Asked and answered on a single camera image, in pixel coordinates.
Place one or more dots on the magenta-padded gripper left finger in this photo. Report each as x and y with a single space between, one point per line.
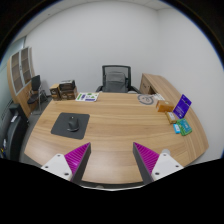
77 160

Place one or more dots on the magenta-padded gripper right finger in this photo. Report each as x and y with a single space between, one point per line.
146 159

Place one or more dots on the dark grey computer mouse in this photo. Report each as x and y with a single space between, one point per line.
73 124

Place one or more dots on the dark grey mouse pad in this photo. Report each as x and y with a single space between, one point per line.
60 128

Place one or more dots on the small blue packet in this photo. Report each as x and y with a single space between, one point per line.
177 128

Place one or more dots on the small brown labelled box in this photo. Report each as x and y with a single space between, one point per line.
171 117

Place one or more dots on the green packet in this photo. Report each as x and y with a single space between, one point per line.
185 127

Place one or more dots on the orange cardboard box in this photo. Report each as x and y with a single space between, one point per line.
164 106

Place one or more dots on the purple card package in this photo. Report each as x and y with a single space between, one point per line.
182 106

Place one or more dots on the white green printed leaflet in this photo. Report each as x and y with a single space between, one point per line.
87 97

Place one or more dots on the large brown cardboard box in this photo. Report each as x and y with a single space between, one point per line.
69 94

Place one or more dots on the black leather office chair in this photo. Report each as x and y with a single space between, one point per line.
13 133

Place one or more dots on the small brown cardboard box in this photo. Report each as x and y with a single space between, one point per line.
54 91

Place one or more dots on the black cardboard box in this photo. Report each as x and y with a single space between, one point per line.
67 84

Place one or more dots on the wooden side desk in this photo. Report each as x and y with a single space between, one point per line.
163 85

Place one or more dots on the grey backpack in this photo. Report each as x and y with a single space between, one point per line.
115 81

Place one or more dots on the small black chair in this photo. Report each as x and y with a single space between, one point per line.
35 85

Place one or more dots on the black mesh office chair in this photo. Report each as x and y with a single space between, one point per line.
106 68

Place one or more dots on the wooden glass-door cabinet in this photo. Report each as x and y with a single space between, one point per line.
20 71

